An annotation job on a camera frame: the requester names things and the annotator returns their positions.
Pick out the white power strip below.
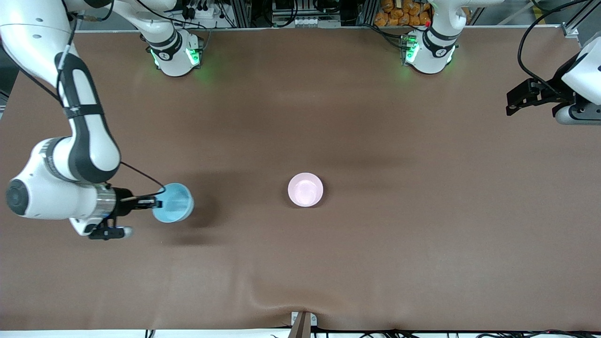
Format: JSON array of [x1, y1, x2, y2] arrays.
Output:
[[181, 6, 221, 19]]

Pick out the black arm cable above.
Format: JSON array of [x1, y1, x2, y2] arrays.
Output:
[[120, 161, 166, 200], [517, 0, 601, 94]]

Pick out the aluminium frame post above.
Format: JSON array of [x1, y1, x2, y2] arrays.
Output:
[[561, 0, 601, 39], [230, 0, 252, 28], [354, 0, 376, 26]]

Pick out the orange snack bag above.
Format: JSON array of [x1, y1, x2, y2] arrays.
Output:
[[374, 0, 432, 27]]

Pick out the blue bowl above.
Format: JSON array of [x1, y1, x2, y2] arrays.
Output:
[[152, 183, 194, 223]]

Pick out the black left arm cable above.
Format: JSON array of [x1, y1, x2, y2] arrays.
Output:
[[517, 0, 601, 94]]

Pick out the grey metal bracket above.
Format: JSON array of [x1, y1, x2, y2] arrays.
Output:
[[291, 311, 318, 327]]

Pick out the brown camera mount post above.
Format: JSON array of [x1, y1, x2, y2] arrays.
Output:
[[288, 312, 312, 338]]

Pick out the brown table mat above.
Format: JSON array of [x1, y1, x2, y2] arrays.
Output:
[[0, 27, 601, 332]]

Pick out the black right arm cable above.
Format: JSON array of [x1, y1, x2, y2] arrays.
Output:
[[120, 161, 166, 200]]

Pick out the pink bowl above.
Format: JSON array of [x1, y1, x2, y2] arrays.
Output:
[[287, 172, 324, 208]]

